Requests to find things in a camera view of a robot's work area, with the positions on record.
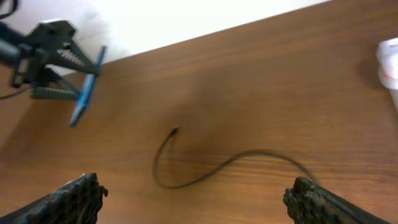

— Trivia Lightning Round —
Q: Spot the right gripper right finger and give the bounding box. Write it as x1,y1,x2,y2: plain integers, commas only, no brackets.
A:
283,177,388,224

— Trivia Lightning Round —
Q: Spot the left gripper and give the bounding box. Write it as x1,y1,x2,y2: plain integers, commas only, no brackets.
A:
1,20,100,101

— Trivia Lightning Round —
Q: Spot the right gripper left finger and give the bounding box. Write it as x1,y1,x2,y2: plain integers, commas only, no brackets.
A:
1,173,108,224

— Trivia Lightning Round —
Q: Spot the blue screen smartphone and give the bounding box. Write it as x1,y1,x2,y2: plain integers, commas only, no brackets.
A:
70,45,108,127

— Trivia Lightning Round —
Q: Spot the black charging cable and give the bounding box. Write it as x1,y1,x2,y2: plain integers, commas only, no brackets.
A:
152,126,318,190

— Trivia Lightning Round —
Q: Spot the white power strip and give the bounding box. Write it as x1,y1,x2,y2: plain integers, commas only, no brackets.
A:
376,37,397,109

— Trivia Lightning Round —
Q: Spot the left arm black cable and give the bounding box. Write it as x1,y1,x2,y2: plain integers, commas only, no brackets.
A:
0,0,32,101

